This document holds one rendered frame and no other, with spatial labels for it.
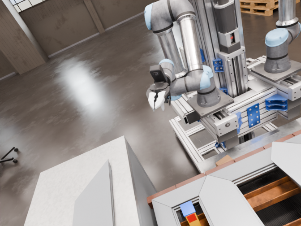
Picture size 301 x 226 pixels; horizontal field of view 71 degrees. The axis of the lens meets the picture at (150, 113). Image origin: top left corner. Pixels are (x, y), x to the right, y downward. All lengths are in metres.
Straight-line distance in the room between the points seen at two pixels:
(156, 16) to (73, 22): 10.78
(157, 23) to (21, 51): 10.55
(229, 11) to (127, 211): 1.14
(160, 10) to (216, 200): 0.96
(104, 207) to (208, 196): 0.51
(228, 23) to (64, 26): 10.90
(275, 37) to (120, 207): 1.24
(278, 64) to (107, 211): 1.27
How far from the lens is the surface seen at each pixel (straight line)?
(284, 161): 1.27
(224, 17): 1.34
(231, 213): 1.11
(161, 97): 0.76
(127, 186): 1.09
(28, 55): 11.46
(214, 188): 1.18
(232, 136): 1.44
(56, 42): 12.08
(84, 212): 1.11
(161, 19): 1.14
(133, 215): 0.99
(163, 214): 1.18
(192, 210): 1.10
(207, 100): 1.32
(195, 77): 0.99
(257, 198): 1.34
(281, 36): 1.48
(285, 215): 1.45
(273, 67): 1.54
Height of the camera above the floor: 1.84
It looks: 33 degrees down
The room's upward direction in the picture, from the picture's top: 25 degrees counter-clockwise
